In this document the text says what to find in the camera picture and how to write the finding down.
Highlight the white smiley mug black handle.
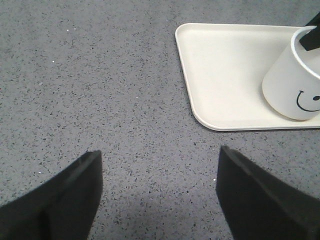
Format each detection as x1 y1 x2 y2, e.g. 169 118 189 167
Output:
262 25 320 120

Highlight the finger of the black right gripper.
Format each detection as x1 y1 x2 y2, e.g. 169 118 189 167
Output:
299 13 320 52

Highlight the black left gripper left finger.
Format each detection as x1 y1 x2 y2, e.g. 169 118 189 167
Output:
0 150 103 240

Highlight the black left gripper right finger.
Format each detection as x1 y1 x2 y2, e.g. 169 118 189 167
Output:
216 146 320 240

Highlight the cream rectangular tray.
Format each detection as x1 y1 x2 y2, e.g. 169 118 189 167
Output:
175 23 320 132

